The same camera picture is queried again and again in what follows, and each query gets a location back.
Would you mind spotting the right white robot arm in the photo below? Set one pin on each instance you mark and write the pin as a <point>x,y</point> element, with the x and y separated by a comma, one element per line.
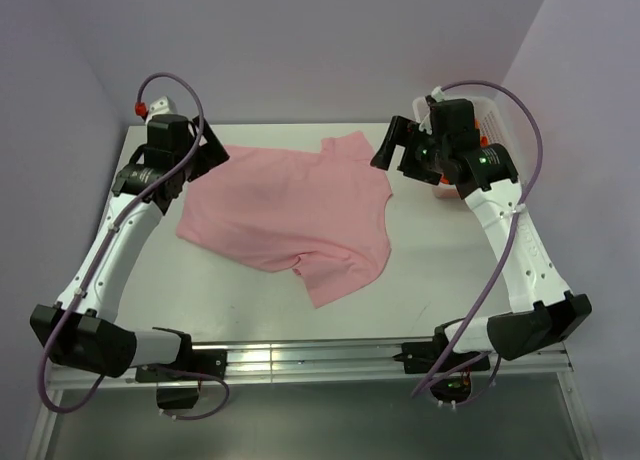
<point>543,309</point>

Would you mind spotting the white plastic basket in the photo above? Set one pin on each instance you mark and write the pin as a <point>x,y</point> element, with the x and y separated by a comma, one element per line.
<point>493,130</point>

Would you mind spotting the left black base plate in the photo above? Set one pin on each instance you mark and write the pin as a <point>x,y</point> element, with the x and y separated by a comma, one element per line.
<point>179,390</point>

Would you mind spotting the aluminium rail frame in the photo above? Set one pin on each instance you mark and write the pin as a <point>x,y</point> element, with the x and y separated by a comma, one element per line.
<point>272,333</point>

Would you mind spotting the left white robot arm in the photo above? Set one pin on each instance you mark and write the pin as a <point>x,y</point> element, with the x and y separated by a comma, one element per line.
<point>79,330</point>

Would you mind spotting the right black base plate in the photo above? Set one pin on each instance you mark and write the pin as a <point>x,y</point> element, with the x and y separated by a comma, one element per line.
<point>454,381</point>

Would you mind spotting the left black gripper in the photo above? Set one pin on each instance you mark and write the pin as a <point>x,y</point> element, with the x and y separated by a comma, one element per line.
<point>212,154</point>

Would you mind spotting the pink t shirt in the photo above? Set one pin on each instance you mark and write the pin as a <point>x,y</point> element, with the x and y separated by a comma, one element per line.
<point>318,214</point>

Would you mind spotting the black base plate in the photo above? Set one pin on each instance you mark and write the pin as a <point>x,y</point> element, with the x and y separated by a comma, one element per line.
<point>454,381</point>
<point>179,390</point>

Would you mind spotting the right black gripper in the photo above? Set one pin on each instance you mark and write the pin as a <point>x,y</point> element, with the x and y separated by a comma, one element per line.
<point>396,134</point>

